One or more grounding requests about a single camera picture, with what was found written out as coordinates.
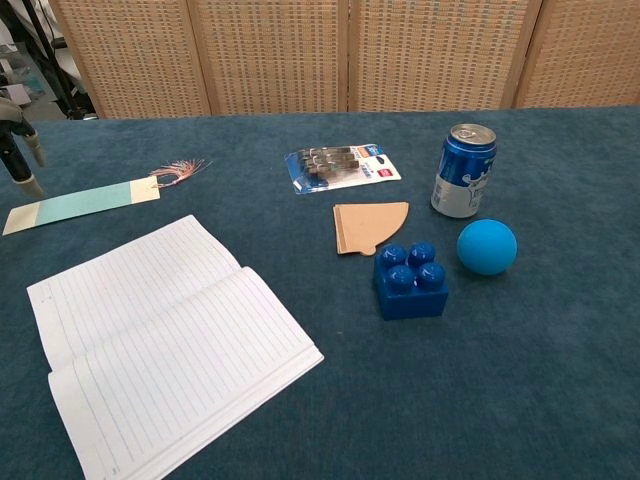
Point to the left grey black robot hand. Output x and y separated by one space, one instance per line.
22 172

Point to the teal cream bookmark with tassel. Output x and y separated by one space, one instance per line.
80 206

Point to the white box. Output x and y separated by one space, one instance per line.
15 95

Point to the black tripod stand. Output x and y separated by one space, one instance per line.
55 60

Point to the open lined white notebook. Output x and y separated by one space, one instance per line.
165 340

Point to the binder clips blister pack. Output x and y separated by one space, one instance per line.
340 170

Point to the wicker folding screen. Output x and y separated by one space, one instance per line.
320 55

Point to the brown fan-shaped paper filter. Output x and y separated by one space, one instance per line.
370 225

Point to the blue four-stud building block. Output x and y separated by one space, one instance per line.
410 295

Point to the blue white drink can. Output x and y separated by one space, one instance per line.
462 175

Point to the blue rubber ball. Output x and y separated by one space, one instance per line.
486 247

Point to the dark teal table cover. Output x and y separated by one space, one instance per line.
450 390

